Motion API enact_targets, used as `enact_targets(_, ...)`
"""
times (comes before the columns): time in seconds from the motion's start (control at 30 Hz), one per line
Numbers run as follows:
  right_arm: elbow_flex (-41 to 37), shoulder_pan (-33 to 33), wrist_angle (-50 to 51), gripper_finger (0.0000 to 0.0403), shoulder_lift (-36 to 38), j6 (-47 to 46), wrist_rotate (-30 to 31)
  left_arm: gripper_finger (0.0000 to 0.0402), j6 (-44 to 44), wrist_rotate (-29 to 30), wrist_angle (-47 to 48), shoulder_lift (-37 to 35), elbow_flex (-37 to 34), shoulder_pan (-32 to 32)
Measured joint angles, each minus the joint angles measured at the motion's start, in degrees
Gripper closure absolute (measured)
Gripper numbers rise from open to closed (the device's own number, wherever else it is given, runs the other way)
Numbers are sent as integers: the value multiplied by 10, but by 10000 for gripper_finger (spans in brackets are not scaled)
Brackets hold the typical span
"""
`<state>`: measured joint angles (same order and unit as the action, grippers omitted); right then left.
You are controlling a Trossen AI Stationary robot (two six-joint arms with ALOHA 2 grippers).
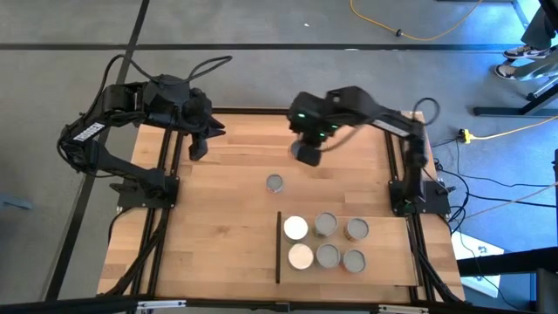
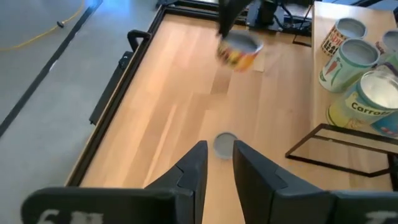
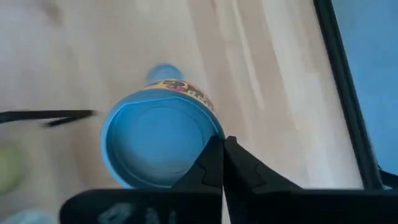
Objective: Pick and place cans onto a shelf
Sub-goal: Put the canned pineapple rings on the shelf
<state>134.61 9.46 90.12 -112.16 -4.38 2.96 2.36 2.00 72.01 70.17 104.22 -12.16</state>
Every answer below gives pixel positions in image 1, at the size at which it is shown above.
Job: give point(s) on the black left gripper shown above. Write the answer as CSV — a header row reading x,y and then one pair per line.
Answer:
x,y
192,111

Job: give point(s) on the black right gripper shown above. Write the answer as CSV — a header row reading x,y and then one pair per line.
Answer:
x,y
316,115

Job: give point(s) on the small light blue can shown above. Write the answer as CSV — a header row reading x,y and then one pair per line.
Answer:
x,y
274,182

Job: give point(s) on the Carrots can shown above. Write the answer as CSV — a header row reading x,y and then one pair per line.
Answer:
x,y
295,227

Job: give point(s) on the red and white labelled can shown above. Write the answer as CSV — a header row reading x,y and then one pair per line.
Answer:
x,y
356,228

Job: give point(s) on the Cherries can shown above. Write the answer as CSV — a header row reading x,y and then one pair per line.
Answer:
x,y
300,256

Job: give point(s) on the yellow and pink can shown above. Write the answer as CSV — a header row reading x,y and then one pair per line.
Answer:
x,y
354,261

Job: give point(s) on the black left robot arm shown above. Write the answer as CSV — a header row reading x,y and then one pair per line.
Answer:
x,y
131,168

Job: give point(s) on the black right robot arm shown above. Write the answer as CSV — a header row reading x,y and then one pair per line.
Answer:
x,y
414,165

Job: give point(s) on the black shelf side panel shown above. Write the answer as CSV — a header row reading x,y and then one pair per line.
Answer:
x,y
277,248

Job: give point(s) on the blue tape scrap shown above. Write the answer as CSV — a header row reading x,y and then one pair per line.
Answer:
x,y
17,203

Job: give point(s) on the white printed sheet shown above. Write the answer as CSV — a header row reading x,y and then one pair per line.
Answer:
x,y
475,248

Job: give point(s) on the black stand base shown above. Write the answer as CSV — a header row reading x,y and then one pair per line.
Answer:
x,y
501,111

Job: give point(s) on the person's shoe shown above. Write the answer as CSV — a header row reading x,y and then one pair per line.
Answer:
x,y
525,52
505,72

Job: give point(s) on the black furniture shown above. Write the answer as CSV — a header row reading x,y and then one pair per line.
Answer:
x,y
545,288

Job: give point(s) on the black aluminium table frame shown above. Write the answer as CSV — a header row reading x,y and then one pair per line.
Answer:
x,y
244,111

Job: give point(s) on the silver metal bracket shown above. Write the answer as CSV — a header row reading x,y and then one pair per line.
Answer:
x,y
161,304
403,309

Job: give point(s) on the black frame beam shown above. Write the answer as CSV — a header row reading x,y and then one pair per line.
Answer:
x,y
65,305

